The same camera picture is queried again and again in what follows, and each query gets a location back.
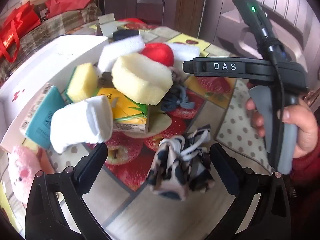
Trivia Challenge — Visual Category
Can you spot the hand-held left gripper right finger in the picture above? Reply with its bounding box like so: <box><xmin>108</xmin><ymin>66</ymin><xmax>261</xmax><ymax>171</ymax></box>
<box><xmin>203</xmin><ymin>144</ymin><xmax>292</xmax><ymax>240</ymax></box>

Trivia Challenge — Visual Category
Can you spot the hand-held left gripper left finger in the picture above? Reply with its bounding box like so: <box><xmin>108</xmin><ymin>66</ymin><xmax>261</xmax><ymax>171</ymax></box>
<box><xmin>25</xmin><ymin>143</ymin><xmax>113</xmax><ymax>240</ymax></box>

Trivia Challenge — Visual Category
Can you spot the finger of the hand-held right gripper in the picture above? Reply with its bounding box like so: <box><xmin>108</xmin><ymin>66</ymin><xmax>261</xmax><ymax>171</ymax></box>
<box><xmin>182</xmin><ymin>57</ymin><xmax>274</xmax><ymax>82</ymax></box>

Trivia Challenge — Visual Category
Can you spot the black white patterned cloth bundle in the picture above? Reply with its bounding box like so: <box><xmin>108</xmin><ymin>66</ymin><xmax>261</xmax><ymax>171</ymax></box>
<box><xmin>146</xmin><ymin>124</ymin><xmax>215</xmax><ymax>201</ymax></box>

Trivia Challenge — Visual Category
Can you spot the yellow tissue pack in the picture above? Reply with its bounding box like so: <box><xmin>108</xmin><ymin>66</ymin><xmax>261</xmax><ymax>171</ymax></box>
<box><xmin>96</xmin><ymin>87</ymin><xmax>150</xmax><ymax>133</ymax></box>

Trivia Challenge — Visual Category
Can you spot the white cardboard box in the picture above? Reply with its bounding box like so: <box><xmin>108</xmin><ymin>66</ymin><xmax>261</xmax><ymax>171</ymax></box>
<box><xmin>0</xmin><ymin>35</ymin><xmax>109</xmax><ymax>153</ymax></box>

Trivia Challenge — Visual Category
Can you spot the person's right forearm red sleeve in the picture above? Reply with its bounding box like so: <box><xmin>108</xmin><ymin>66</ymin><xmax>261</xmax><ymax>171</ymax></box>
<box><xmin>290</xmin><ymin>144</ymin><xmax>320</xmax><ymax>188</ymax></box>

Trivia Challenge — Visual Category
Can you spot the person's right hand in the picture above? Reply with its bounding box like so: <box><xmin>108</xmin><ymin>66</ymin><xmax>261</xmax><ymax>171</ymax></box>
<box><xmin>246</xmin><ymin>97</ymin><xmax>320</xmax><ymax>159</ymax></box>

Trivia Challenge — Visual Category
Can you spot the white foam block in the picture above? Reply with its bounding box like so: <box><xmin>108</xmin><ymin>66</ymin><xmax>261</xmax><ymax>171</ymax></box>
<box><xmin>97</xmin><ymin>35</ymin><xmax>145</xmax><ymax>74</ymax></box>
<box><xmin>167</xmin><ymin>42</ymin><xmax>200</xmax><ymax>62</ymax></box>

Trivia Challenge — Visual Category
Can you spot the navy grey knotted cloth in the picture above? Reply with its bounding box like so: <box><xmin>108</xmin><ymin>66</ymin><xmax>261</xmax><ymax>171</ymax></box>
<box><xmin>160</xmin><ymin>85</ymin><xmax>198</xmax><ymax>113</ymax></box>

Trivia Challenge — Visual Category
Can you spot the red plush apple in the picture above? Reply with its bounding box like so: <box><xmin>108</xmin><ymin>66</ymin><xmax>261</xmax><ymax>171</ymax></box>
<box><xmin>141</xmin><ymin>43</ymin><xmax>175</xmax><ymax>67</ymax></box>

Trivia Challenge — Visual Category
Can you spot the rolled white sock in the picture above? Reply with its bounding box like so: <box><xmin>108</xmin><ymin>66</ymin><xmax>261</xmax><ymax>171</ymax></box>
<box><xmin>50</xmin><ymin>95</ymin><xmax>113</xmax><ymax>154</ymax></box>

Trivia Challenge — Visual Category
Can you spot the mauve panelled door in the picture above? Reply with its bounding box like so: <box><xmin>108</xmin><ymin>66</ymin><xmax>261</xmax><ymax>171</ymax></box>
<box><xmin>200</xmin><ymin>0</ymin><xmax>320</xmax><ymax>98</ymax></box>

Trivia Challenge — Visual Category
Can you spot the pale yellow foam block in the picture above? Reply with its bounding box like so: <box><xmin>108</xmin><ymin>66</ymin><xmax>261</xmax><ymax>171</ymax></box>
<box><xmin>111</xmin><ymin>53</ymin><xmax>174</xmax><ymax>105</ymax></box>

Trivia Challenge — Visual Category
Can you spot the teal tissue pack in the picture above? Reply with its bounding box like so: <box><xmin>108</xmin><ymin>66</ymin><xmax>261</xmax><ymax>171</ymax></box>
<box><xmin>19</xmin><ymin>84</ymin><xmax>66</xmax><ymax>149</ymax></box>

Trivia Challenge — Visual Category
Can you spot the pink plush toy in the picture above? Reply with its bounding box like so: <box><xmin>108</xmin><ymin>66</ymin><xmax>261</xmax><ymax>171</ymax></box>
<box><xmin>7</xmin><ymin>145</ymin><xmax>47</xmax><ymax>207</ymax></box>

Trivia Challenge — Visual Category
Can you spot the brown wooden door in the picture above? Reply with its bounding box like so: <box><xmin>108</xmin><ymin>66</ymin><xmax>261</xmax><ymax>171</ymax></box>
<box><xmin>85</xmin><ymin>0</ymin><xmax>208</xmax><ymax>38</ymax></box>

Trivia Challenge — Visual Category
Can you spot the fruit print tablecloth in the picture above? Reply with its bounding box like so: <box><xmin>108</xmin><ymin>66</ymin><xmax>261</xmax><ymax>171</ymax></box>
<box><xmin>0</xmin><ymin>19</ymin><xmax>310</xmax><ymax>240</ymax></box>

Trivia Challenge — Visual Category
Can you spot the black sponge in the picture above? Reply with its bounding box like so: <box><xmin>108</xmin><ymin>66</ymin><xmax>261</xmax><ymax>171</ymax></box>
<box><xmin>112</xmin><ymin>29</ymin><xmax>140</xmax><ymax>41</ymax></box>

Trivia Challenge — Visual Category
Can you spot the yellow green scrub sponge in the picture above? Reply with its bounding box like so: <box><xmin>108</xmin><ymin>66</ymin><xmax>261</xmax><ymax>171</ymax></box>
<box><xmin>65</xmin><ymin>62</ymin><xmax>99</xmax><ymax>103</ymax></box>

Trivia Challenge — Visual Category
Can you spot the brown knotted cloth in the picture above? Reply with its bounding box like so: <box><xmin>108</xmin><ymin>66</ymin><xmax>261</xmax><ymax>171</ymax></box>
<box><xmin>97</xmin><ymin>71</ymin><xmax>114</xmax><ymax>88</ymax></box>

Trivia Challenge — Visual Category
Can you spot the small cardboard box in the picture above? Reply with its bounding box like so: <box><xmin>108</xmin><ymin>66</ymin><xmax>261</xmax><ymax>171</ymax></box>
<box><xmin>98</xmin><ymin>15</ymin><xmax>119</xmax><ymax>37</ymax></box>

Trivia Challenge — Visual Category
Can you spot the plaid sofa cover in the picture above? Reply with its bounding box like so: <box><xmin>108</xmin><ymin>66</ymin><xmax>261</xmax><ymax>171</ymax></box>
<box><xmin>0</xmin><ymin>2</ymin><xmax>102</xmax><ymax>80</ymax></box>

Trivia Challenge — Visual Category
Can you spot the red tote bag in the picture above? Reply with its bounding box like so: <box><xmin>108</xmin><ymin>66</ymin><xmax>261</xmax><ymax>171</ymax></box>
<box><xmin>0</xmin><ymin>2</ymin><xmax>42</xmax><ymax>63</ymax></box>

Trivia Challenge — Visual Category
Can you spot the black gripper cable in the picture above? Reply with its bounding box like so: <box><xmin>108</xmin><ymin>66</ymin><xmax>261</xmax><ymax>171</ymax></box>
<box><xmin>267</xmin><ymin>44</ymin><xmax>285</xmax><ymax>130</ymax></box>

